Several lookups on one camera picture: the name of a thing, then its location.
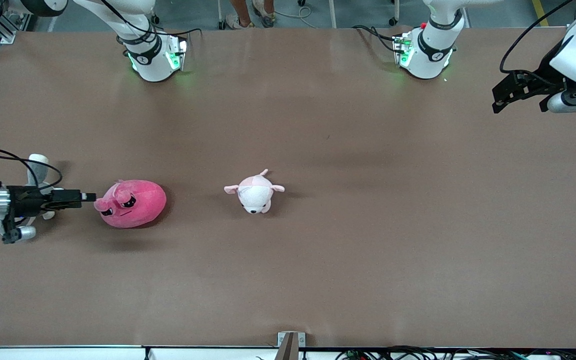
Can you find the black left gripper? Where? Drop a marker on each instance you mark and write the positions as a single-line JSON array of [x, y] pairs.
[[537, 82]]

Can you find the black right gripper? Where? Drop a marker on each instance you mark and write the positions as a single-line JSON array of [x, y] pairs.
[[24, 202]]

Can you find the pink round plush toy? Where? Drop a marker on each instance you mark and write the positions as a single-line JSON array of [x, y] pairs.
[[138, 205]]

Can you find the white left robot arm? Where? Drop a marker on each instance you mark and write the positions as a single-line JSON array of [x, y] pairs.
[[433, 55]]

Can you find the grey husky plush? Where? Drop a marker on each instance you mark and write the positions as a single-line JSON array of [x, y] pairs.
[[38, 165]]

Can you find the thin white pole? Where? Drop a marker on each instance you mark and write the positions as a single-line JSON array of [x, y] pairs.
[[396, 12], [332, 12], [218, 12]]

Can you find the pale pink small plush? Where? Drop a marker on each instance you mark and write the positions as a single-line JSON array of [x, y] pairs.
[[254, 195]]

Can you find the grey sneaker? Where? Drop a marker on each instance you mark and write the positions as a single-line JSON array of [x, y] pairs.
[[240, 22], [265, 15]]

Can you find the person's bare leg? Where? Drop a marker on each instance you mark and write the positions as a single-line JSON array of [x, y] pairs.
[[243, 7]]

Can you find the aluminium frame post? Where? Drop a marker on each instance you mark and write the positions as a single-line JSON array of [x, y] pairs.
[[13, 27]]

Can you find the grey metal table bracket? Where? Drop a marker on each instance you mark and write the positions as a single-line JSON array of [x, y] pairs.
[[290, 345]]

